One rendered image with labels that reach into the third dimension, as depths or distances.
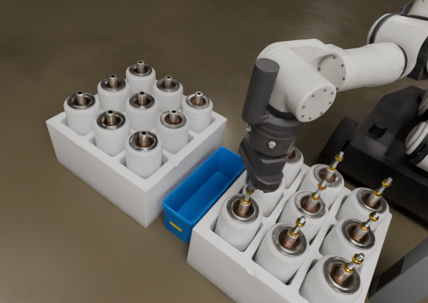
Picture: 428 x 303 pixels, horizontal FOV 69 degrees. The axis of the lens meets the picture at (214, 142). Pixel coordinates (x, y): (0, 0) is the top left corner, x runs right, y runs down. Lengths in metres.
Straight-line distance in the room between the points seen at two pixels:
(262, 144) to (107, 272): 0.57
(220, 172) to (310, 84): 0.72
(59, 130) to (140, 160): 0.28
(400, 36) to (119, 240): 0.81
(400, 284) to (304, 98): 0.63
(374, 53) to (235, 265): 0.51
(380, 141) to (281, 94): 0.73
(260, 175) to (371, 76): 0.24
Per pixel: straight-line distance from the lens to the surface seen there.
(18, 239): 1.02
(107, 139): 0.88
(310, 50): 0.53
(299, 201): 0.78
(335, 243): 0.79
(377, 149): 1.14
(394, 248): 1.19
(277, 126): 0.49
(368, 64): 0.55
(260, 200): 0.79
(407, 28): 0.64
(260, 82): 0.44
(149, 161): 0.82
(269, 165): 0.55
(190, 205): 1.01
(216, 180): 1.08
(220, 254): 0.76
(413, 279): 0.92
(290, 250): 0.70
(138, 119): 0.94
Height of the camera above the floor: 0.84
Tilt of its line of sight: 44 degrees down
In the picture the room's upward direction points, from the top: 12 degrees clockwise
